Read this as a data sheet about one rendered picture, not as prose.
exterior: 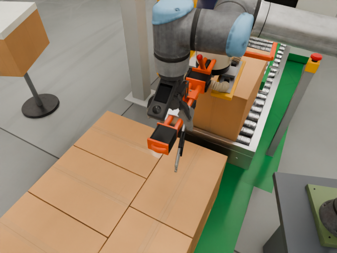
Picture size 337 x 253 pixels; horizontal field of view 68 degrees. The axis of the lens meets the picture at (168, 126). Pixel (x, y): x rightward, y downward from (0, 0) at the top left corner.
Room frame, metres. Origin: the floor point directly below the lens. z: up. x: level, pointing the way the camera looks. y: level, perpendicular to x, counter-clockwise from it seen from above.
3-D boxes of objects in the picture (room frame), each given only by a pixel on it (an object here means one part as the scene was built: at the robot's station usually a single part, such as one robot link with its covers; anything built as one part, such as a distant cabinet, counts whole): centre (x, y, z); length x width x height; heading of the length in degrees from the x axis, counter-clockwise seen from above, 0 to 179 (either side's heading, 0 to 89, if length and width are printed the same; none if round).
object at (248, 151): (1.17, -0.26, 0.58); 0.70 x 0.03 x 0.06; 63
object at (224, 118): (1.47, -0.43, 0.75); 0.60 x 0.40 x 0.40; 152
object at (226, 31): (0.54, -0.12, 1.64); 0.12 x 0.12 x 0.09; 74
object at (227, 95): (1.06, -0.31, 1.17); 0.34 x 0.10 x 0.05; 157
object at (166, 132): (0.54, 0.02, 1.27); 0.08 x 0.07 x 0.05; 157
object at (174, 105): (0.57, -0.01, 1.46); 0.09 x 0.08 x 0.12; 157
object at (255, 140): (2.06, -1.08, 0.50); 2.31 x 0.05 x 0.19; 153
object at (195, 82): (0.86, -0.12, 1.27); 0.10 x 0.08 x 0.06; 67
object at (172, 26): (0.56, -0.01, 1.63); 0.10 x 0.09 x 0.12; 74
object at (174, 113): (0.67, -0.04, 1.26); 0.07 x 0.07 x 0.04; 67
